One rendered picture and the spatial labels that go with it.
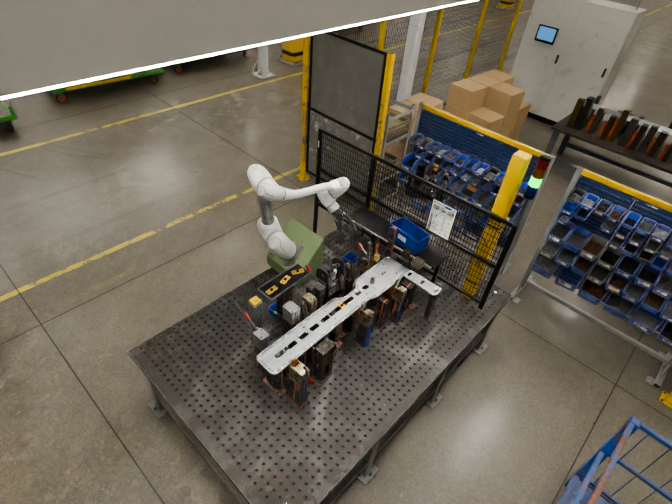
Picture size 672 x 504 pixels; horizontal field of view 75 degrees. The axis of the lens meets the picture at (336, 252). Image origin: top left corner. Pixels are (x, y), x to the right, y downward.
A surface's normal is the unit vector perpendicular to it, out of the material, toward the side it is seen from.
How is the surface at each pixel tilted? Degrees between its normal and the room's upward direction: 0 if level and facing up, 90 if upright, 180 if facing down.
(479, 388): 0
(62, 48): 90
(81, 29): 90
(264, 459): 0
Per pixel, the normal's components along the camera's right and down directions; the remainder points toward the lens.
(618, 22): -0.69, 0.43
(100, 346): 0.07, -0.75
